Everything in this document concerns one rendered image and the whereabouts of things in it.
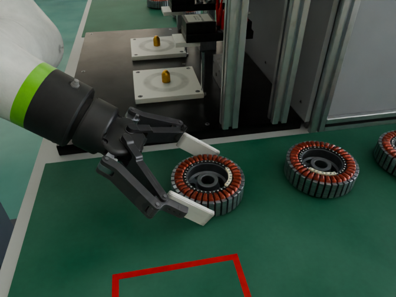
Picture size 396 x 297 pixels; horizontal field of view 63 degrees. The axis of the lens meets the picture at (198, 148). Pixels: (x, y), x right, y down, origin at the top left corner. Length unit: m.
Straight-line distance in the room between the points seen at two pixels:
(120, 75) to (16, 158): 1.26
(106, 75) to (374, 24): 0.59
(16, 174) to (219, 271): 1.58
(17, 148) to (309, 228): 1.82
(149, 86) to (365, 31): 0.44
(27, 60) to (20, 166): 1.51
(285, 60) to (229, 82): 0.10
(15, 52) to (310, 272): 0.46
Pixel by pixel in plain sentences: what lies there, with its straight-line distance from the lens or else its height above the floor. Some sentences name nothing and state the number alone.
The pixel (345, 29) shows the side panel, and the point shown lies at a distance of 0.61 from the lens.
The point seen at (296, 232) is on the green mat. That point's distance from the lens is 0.48.
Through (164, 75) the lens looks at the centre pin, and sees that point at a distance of 0.76.
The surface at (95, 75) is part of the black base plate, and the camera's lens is 0.87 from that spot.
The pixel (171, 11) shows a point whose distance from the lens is 0.95.
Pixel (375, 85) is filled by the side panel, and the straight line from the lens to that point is 0.72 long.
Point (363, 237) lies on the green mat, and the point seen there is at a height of 0.75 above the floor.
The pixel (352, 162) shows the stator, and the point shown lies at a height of 0.79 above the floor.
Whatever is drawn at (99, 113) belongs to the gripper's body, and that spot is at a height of 0.89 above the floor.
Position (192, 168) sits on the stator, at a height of 0.78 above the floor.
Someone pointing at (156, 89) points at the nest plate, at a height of 0.78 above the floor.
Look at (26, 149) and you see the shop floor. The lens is 2.07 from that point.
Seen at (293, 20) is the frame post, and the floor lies 0.97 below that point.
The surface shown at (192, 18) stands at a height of 0.92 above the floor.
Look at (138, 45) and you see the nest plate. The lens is 1.01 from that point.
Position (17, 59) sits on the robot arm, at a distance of 0.47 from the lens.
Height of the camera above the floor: 1.12
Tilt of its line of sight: 37 degrees down
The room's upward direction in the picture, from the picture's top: straight up
